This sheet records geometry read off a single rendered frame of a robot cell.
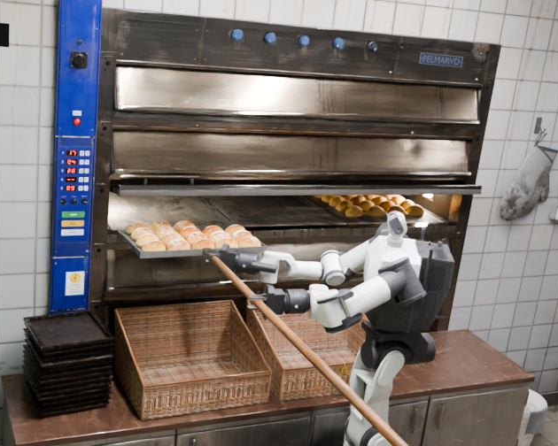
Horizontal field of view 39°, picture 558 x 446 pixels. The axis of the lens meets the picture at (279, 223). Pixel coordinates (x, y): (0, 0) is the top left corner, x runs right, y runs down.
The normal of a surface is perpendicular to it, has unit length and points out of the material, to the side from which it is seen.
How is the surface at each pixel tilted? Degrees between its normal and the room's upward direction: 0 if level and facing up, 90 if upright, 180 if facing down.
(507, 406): 90
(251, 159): 70
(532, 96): 90
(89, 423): 0
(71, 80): 90
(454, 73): 90
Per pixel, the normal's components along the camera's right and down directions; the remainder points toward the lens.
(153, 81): 0.44, -0.05
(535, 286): 0.40, 0.31
